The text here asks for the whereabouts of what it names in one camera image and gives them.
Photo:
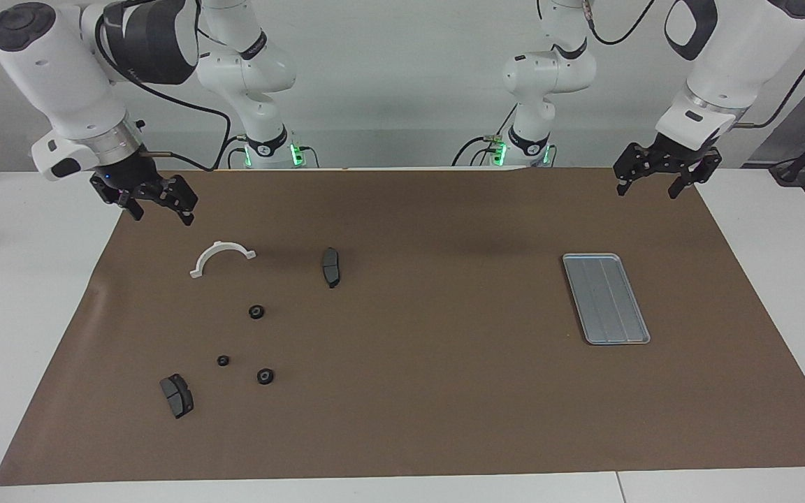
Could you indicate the white curved plastic bracket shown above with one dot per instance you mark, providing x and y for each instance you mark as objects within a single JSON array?
[{"x": 221, "y": 246}]

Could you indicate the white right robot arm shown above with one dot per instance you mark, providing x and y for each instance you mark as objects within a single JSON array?
[{"x": 60, "y": 77}]

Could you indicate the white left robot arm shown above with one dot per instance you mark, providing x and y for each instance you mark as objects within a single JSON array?
[{"x": 745, "y": 56}]

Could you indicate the brown table mat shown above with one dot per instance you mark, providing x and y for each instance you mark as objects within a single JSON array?
[{"x": 444, "y": 391}]

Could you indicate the short grey brake pad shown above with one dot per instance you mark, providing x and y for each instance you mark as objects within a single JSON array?
[{"x": 177, "y": 396}]

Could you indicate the silver metal ribbed tray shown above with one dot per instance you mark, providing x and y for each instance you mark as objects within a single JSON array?
[{"x": 605, "y": 300}]

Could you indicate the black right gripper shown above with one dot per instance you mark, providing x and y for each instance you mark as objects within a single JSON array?
[{"x": 130, "y": 181}]

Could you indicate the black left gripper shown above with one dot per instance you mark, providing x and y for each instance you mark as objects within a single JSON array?
[{"x": 682, "y": 152}]

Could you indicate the long grey brake pad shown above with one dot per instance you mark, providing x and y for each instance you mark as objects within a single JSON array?
[{"x": 331, "y": 267}]

